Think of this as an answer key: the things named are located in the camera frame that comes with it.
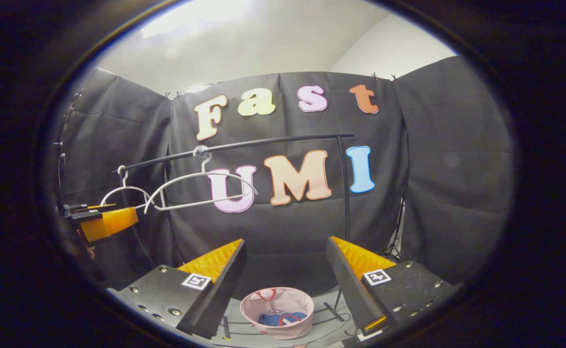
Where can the black backdrop cloth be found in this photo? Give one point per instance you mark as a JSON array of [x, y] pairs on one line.
[[432, 169]]

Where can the black tripod stand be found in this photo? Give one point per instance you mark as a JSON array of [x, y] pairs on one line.
[[395, 241]]

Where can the white plastic hanger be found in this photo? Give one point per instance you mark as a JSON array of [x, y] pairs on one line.
[[125, 180], [205, 166]]

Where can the clear tape wrap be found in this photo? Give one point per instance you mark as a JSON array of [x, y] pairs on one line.
[[200, 151]]

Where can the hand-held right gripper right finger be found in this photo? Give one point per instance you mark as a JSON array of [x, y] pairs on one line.
[[346, 285]]

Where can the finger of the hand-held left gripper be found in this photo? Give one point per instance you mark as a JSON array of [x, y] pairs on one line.
[[111, 222], [90, 207]]

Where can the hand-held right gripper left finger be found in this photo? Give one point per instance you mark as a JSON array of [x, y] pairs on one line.
[[220, 290]]

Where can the black clothes rail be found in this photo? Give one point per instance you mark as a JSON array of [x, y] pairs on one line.
[[346, 203]]

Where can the pink laundry hamper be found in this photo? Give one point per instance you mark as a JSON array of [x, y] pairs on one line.
[[283, 299]]

